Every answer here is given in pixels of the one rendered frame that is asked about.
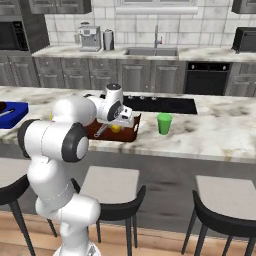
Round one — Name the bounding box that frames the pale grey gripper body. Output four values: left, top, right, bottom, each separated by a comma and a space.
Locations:
107, 117, 135, 129

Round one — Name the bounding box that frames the brown wooden tray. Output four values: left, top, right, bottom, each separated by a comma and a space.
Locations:
83, 113, 143, 144

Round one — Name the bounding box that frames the grey metal utensil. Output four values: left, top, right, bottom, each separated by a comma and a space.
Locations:
0, 108, 16, 118
94, 124, 109, 138

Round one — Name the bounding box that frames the green plastic cup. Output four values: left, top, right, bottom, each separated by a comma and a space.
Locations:
156, 112, 174, 136

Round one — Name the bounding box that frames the black hob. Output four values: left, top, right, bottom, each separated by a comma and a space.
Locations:
99, 94, 199, 116

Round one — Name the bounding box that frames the grey base cupboard run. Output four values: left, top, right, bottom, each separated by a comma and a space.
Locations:
0, 54, 188, 95

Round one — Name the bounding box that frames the black stool with grey seat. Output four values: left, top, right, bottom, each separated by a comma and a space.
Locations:
181, 174, 256, 256
0, 157, 58, 256
70, 165, 147, 256

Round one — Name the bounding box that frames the grey sink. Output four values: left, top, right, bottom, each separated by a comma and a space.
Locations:
123, 46, 180, 58

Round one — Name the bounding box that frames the grey metal canister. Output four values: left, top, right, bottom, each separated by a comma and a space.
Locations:
102, 28, 116, 52

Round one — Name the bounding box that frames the silver coffee machine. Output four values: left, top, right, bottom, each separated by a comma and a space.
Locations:
77, 22, 102, 53

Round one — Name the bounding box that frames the silver tap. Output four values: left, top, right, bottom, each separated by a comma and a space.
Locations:
153, 24, 164, 50

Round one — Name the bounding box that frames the black built-in oven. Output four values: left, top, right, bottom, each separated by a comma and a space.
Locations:
184, 61, 232, 97

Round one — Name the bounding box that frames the black microwave oven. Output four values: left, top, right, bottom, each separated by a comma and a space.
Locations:
0, 20, 30, 53

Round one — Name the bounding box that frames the black toaster oven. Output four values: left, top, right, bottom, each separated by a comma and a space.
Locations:
231, 26, 256, 54

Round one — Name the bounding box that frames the white window frame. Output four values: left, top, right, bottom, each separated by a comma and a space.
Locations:
114, 0, 200, 16

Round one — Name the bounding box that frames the grey wall cupboard run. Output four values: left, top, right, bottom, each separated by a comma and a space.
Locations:
0, 0, 93, 16

